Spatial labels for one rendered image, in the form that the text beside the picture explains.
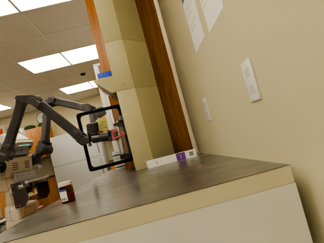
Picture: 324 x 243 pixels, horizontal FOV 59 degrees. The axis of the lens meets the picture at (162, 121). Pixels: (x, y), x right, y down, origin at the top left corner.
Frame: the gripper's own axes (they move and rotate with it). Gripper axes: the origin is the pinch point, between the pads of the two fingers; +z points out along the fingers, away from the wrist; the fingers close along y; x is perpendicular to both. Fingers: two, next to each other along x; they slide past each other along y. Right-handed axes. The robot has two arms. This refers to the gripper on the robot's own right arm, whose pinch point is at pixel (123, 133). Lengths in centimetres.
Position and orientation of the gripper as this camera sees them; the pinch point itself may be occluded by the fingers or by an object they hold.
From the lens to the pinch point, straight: 181.7
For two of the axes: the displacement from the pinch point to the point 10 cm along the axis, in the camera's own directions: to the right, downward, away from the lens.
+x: 1.8, 9.8, -0.8
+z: 9.8, -1.7, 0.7
